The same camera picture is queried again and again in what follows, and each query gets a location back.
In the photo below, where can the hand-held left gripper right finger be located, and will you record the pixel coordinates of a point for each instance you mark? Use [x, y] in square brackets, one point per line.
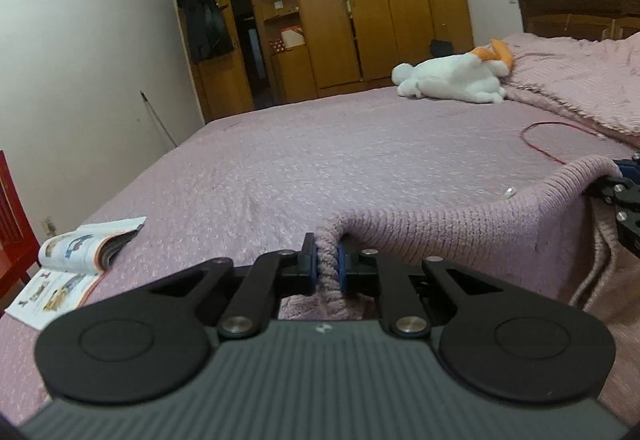
[343, 270]

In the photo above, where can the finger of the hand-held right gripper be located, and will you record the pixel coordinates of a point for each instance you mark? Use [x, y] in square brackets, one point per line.
[620, 180]

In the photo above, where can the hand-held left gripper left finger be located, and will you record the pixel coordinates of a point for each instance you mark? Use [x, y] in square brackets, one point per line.
[311, 266]

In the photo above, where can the pink knit cardigan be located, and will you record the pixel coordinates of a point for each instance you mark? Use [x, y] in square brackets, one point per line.
[450, 230]

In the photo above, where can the dark hanging clothes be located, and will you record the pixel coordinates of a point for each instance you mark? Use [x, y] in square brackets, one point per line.
[205, 22]

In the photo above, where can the pink fringed blanket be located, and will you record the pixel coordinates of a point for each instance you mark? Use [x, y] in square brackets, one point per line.
[575, 69]

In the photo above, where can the white and orange plush toy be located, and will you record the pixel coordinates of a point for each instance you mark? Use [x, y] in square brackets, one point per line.
[452, 77]

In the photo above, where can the thin stick with green tip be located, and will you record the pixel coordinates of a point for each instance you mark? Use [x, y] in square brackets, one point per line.
[159, 119]

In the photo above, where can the black bag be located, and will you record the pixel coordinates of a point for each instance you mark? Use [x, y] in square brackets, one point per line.
[441, 48]

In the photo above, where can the red patterned box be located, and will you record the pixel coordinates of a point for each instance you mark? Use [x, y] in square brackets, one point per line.
[276, 45]

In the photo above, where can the white and red box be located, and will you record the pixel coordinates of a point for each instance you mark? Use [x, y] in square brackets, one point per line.
[293, 39]

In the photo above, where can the open picture magazine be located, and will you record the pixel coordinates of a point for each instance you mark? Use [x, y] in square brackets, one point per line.
[75, 260]

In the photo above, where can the wooden wardrobe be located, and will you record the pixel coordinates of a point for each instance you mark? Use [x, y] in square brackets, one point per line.
[390, 4]

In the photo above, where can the red wooden chair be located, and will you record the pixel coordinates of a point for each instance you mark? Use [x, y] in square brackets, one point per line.
[12, 240]

